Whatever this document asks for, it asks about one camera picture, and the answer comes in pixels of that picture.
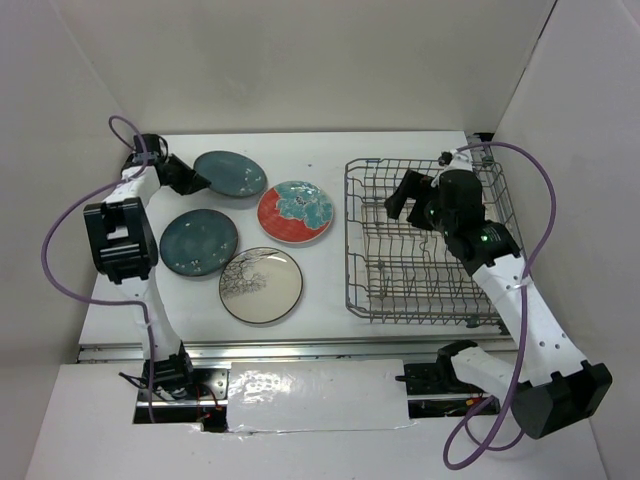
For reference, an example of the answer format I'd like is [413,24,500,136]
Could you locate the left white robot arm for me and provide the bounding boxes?
[83,133,210,400]

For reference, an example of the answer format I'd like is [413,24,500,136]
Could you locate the cream plate tree pattern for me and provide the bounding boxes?
[219,247,304,325]

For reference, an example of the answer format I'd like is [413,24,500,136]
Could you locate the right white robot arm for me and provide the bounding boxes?
[384,167,613,439]

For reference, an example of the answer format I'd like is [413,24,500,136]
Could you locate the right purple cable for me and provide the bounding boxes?
[442,141,558,471]

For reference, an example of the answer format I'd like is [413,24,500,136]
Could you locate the grey wire dish rack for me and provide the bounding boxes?
[344,158,501,329]

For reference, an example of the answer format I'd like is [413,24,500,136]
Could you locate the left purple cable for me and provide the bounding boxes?
[41,115,161,421]

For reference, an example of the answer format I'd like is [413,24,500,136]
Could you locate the red plate blue flower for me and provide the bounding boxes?
[257,180,334,244]

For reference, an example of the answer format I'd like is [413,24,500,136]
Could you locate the teal plate white flowers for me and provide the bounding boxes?
[159,209,239,277]

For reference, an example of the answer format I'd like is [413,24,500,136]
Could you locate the dark teal plate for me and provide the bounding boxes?
[194,150,267,198]

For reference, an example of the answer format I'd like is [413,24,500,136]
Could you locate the purple cable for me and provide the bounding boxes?
[442,141,558,471]
[41,115,161,421]

